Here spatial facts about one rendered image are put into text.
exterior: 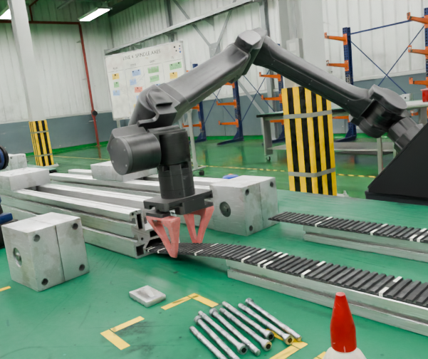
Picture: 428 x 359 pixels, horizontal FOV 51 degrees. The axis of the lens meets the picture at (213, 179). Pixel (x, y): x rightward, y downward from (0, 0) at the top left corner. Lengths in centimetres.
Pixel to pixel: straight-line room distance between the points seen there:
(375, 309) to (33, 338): 40
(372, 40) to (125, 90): 495
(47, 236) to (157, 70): 606
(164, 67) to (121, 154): 599
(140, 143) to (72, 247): 21
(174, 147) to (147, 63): 615
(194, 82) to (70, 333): 49
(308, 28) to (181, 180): 353
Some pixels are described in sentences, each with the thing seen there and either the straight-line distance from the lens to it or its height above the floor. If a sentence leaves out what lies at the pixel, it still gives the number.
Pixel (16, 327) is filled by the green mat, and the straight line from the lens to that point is 65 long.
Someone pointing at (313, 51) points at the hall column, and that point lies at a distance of 418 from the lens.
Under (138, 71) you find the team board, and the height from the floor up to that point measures 163.
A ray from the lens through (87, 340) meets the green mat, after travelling 57.
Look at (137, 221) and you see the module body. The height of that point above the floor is 85.
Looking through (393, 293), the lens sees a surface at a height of 81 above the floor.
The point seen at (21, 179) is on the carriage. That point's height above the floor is 89.
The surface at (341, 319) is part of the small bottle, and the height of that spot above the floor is 88.
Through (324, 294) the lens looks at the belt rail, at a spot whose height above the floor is 79.
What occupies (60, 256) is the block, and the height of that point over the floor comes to 82.
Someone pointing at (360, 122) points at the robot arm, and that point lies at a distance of 120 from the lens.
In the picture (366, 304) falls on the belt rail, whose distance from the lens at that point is 54.
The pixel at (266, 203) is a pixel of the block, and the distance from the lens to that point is 88.
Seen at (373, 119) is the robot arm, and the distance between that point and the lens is 118.
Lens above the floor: 103
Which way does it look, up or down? 10 degrees down
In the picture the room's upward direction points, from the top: 6 degrees counter-clockwise
